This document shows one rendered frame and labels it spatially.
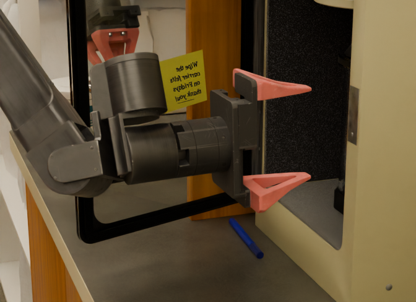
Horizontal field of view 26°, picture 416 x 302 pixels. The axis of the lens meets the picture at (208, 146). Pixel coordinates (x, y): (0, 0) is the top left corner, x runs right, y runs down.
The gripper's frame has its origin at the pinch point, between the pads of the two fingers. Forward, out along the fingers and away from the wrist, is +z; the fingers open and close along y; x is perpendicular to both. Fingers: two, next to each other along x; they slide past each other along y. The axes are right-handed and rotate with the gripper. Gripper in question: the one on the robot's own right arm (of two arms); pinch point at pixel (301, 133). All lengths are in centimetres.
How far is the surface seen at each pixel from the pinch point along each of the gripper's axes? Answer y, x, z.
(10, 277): -111, 220, -8
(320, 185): -19.9, 34.2, 19.9
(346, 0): 10.9, 17.3, 14.6
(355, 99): 0.3, 9.0, 11.4
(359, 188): -10.6, 8.0, 11.7
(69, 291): -42, 59, -16
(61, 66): -21, 147, 2
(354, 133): -3.7, 8.8, 11.3
